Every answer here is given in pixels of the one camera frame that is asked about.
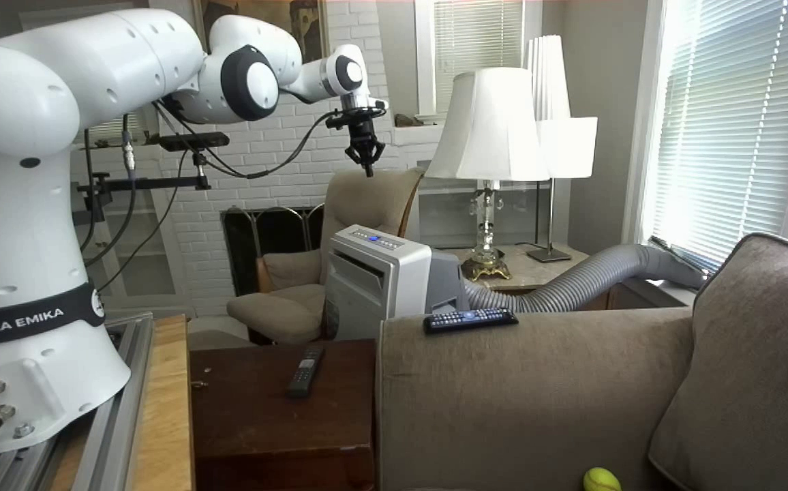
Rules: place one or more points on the camera on mount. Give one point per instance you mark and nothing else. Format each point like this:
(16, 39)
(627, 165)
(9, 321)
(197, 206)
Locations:
(193, 141)

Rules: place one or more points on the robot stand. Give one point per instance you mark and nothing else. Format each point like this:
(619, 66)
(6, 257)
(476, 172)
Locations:
(155, 409)

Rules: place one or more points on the wide black remote control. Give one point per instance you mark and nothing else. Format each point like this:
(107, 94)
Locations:
(469, 319)

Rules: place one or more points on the grey portable air conditioner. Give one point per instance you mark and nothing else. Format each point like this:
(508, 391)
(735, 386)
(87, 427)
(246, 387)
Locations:
(373, 286)

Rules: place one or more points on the narrow window with blinds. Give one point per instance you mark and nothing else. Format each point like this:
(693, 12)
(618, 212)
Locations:
(476, 41)

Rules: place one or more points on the black fireplace screen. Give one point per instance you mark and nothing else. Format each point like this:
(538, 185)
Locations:
(264, 235)

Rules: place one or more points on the crystal table lamp white shade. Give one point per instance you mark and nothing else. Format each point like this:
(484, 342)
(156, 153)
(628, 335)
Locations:
(489, 129)

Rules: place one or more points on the slim black remote control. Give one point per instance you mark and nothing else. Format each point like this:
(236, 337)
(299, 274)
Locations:
(305, 372)

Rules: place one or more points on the marble top end table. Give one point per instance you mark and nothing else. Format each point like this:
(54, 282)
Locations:
(537, 269)

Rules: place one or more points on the dark wooden side table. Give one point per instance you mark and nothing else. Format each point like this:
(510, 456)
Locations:
(264, 423)

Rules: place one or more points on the yellow tennis ball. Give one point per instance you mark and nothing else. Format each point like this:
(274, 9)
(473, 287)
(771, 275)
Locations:
(600, 481)

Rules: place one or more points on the large window with blinds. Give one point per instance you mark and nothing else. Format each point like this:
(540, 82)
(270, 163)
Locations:
(728, 123)

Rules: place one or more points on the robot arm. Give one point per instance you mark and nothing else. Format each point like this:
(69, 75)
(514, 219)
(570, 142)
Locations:
(39, 204)

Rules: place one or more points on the floor lamp with white shade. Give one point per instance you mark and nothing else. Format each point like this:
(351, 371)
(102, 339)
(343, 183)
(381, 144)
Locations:
(564, 143)

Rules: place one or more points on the beige armchair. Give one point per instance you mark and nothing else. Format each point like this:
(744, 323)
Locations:
(285, 300)

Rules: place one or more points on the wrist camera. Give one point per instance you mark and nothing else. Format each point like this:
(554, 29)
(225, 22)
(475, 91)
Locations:
(339, 121)

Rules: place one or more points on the framed painting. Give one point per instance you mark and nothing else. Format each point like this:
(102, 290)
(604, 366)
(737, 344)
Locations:
(298, 24)

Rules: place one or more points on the beige sofa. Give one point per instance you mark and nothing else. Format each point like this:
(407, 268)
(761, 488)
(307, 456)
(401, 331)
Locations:
(517, 402)

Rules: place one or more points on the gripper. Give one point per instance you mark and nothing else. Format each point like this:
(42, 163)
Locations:
(365, 128)

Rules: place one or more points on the beige sofa cushion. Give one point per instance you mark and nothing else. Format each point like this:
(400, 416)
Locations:
(755, 368)

